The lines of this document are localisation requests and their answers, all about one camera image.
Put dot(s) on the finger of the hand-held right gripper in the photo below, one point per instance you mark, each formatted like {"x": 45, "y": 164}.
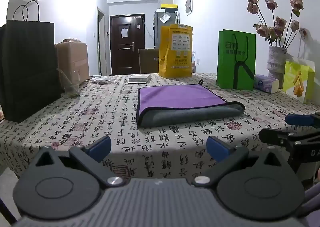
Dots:
{"x": 275, "y": 136}
{"x": 297, "y": 119}

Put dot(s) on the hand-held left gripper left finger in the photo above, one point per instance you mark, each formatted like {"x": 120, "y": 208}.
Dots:
{"x": 100, "y": 146}

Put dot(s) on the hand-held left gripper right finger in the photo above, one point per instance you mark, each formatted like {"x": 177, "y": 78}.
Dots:
{"x": 218, "y": 148}

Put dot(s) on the purple and grey towel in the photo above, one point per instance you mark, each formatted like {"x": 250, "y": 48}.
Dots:
{"x": 180, "y": 100}

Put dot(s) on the printed tablecloth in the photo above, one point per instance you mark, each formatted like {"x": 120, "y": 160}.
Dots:
{"x": 105, "y": 117}

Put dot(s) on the light green paper bag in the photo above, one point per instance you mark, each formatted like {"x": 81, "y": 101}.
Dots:
{"x": 298, "y": 81}

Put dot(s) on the purple tissue pack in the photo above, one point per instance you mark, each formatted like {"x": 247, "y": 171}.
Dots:
{"x": 265, "y": 83}

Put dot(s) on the white vase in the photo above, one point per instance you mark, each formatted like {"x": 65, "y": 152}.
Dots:
{"x": 276, "y": 63}

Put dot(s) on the crumpled white tissue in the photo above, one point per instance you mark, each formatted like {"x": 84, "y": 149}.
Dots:
{"x": 101, "y": 80}

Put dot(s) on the clear glass cup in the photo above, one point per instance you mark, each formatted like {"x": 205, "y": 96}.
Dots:
{"x": 69, "y": 83}

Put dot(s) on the flat white box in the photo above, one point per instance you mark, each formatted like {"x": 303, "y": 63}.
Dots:
{"x": 140, "y": 78}

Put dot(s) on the brown cardboard box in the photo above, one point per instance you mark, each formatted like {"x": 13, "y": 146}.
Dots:
{"x": 73, "y": 59}
{"x": 148, "y": 61}

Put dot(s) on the dried pink flowers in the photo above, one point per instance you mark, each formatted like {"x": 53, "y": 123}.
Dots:
{"x": 277, "y": 26}

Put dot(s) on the black paper bag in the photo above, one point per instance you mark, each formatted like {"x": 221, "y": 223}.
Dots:
{"x": 27, "y": 72}

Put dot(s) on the dark brown door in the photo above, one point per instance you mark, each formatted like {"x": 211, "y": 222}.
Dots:
{"x": 123, "y": 44}

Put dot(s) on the yellow paper bag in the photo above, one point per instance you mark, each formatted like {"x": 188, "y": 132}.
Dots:
{"x": 175, "y": 52}

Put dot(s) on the grey refrigerator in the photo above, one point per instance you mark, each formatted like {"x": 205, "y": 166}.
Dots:
{"x": 163, "y": 26}

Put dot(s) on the yellow box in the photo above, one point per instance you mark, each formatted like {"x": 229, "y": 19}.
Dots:
{"x": 169, "y": 7}

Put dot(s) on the white wall socket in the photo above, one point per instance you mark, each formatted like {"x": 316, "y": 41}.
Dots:
{"x": 198, "y": 61}

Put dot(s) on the wall picture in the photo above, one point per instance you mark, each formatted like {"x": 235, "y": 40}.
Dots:
{"x": 189, "y": 4}

